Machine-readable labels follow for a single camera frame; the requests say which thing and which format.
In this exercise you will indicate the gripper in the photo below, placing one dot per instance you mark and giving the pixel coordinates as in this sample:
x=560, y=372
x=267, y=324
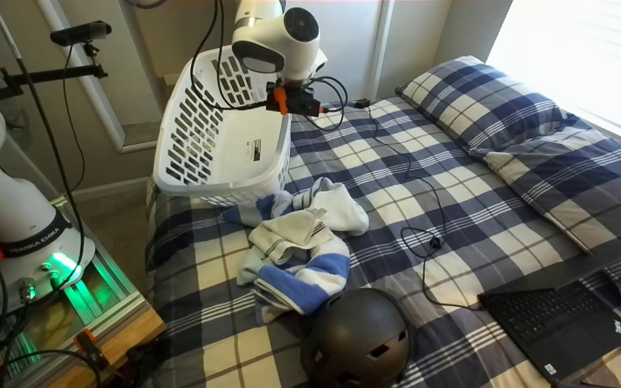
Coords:
x=301, y=102

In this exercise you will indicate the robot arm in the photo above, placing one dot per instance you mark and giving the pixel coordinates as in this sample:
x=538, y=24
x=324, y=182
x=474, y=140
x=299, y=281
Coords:
x=3, y=205

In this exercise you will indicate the white plastic laundry basket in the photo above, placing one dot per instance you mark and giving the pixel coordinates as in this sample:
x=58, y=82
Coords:
x=235, y=148

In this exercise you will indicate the blue plaid bed cover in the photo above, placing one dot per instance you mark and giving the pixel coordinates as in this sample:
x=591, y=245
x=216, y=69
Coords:
x=450, y=226

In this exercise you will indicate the cream towel with thin stripes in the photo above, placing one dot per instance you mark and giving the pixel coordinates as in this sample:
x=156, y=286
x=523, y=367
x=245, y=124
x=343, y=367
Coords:
x=289, y=231

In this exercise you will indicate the blue and white striped towel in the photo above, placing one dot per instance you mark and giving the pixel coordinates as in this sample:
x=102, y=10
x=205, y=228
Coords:
x=310, y=280

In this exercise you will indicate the blue plaid pillow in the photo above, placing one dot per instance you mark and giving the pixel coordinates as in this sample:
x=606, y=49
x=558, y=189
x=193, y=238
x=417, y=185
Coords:
x=585, y=178
x=483, y=102

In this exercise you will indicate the dark grey helmet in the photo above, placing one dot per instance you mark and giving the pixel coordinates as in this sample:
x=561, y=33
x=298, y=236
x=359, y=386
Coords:
x=351, y=337

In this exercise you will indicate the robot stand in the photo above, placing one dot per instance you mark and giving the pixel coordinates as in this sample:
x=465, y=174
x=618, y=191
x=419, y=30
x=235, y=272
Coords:
x=122, y=323

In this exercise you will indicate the window with white blinds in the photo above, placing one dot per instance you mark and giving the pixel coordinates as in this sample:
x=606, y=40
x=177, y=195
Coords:
x=585, y=54

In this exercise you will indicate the orange and black clamp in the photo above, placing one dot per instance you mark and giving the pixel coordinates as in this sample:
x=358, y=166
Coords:
x=89, y=345

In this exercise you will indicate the black laptop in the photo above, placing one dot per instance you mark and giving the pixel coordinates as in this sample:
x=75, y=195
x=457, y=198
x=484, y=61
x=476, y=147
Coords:
x=553, y=320

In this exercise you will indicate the camera on mount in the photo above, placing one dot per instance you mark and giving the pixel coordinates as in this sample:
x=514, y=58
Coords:
x=80, y=32

